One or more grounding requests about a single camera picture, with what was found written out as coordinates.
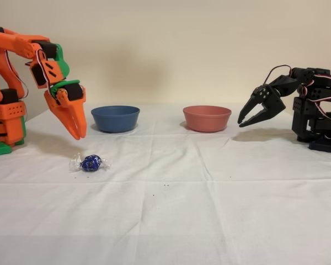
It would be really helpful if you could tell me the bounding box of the pink bowl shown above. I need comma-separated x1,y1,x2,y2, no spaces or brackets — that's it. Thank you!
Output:
183,105,232,133

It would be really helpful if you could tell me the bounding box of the red white servo cable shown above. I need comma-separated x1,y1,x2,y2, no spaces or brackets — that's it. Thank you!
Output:
36,50,54,95

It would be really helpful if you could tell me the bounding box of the green arm base plate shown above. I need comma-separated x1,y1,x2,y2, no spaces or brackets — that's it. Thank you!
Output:
0,114,12,157

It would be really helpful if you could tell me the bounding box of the white tablecloth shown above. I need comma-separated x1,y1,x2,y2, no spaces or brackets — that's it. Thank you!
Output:
0,104,331,265

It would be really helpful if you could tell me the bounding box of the red white looped cable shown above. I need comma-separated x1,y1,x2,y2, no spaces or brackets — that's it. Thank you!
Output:
264,65,292,84

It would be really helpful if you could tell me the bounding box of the blue bowl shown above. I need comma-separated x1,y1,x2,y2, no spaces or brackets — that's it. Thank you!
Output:
90,105,141,134

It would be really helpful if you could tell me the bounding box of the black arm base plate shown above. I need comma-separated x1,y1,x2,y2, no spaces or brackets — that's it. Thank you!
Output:
308,139,331,154

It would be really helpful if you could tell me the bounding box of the blue candy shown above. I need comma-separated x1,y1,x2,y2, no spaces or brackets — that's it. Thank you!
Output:
69,152,111,173

